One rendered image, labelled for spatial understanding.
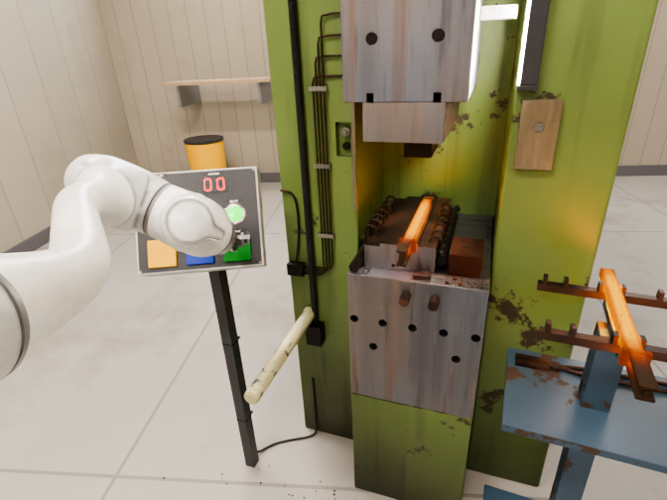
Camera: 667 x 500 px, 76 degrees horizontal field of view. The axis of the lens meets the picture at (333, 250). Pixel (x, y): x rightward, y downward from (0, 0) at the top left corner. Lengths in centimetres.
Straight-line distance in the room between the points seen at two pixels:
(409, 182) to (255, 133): 386
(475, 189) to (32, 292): 143
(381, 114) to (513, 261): 57
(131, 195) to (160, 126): 498
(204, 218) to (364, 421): 102
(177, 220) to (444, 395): 96
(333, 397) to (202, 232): 122
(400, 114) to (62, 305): 86
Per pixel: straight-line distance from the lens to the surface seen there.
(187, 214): 72
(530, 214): 128
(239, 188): 122
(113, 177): 77
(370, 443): 161
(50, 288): 41
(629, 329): 105
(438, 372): 133
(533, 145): 121
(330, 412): 188
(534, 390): 125
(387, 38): 109
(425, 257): 119
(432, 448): 155
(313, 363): 173
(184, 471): 199
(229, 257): 119
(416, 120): 109
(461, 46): 106
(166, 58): 558
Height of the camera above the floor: 149
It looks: 26 degrees down
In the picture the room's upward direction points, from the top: 3 degrees counter-clockwise
